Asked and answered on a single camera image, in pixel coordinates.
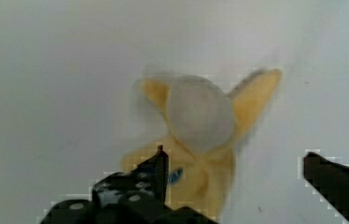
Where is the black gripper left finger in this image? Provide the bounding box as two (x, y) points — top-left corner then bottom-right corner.
(91, 145), (169, 207)

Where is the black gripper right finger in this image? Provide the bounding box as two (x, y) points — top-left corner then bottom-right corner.
(302, 152), (349, 221)

